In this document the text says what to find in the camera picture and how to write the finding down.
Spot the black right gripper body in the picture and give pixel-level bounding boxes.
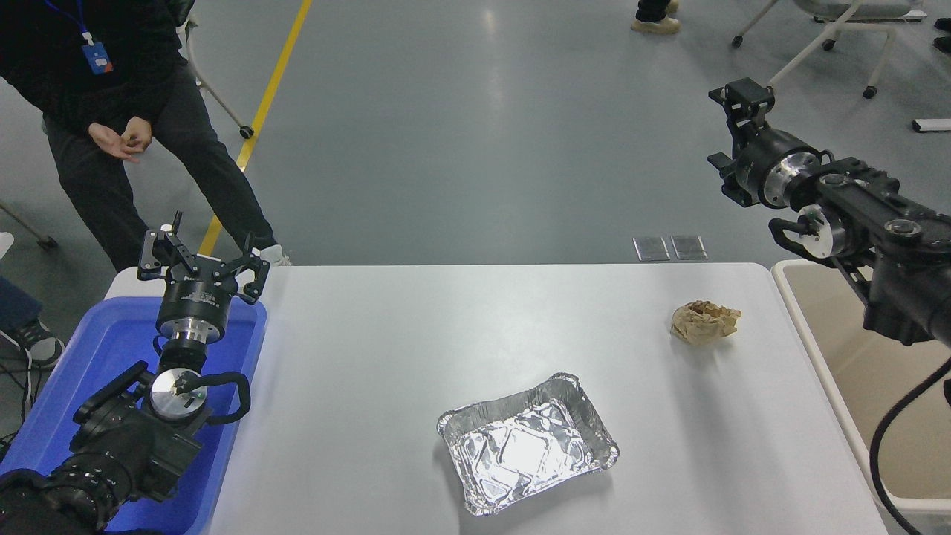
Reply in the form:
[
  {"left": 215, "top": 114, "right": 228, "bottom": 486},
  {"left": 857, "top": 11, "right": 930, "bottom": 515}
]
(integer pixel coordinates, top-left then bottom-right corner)
[{"left": 731, "top": 126, "right": 801, "bottom": 208}]

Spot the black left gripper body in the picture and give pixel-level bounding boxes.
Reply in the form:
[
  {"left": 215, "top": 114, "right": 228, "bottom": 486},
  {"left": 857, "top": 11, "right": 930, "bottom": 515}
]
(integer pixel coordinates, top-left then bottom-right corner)
[{"left": 156, "top": 266, "right": 238, "bottom": 329}]

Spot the person's left hand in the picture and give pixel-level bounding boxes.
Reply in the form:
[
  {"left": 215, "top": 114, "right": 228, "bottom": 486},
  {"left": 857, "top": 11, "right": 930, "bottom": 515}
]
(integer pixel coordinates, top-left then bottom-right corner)
[{"left": 119, "top": 117, "right": 153, "bottom": 149}]

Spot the person's right hand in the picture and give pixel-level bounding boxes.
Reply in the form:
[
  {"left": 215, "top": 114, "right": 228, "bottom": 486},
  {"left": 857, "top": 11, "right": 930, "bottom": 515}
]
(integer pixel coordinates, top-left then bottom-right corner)
[{"left": 88, "top": 123, "right": 134, "bottom": 163}]

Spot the blue plastic tray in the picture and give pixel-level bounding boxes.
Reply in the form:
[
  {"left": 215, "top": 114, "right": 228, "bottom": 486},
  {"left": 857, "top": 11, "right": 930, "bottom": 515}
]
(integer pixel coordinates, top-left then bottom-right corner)
[{"left": 0, "top": 297, "right": 267, "bottom": 535}]

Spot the wheeled chair with grey legs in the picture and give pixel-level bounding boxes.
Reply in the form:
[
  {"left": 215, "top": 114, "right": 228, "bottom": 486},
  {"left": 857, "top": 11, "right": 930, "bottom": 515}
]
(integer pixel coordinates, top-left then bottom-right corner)
[{"left": 0, "top": 202, "right": 59, "bottom": 250}]

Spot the wheeled chair with white legs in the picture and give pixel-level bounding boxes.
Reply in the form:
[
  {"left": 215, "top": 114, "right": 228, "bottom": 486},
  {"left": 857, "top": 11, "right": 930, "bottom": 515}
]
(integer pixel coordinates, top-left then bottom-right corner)
[{"left": 167, "top": 0, "right": 255, "bottom": 140}]

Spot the crumpled tan paper ball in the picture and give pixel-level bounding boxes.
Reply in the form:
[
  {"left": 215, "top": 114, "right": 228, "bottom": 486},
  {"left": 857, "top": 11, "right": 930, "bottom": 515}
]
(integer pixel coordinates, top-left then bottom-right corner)
[{"left": 671, "top": 299, "right": 741, "bottom": 346}]

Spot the large pale bin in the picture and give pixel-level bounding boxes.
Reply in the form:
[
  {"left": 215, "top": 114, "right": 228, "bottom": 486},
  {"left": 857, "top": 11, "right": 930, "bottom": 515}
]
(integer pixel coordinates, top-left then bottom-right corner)
[{"left": 770, "top": 259, "right": 951, "bottom": 519}]

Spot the silver foil tray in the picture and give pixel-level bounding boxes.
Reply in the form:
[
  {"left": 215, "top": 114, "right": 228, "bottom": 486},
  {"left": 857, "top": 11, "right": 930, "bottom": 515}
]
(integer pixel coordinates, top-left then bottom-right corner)
[{"left": 436, "top": 372, "right": 620, "bottom": 517}]

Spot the blue badge on lanyard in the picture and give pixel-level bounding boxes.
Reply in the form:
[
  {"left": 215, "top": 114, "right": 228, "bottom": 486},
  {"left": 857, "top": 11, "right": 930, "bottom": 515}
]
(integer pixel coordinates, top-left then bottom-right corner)
[{"left": 43, "top": 0, "right": 114, "bottom": 76}]

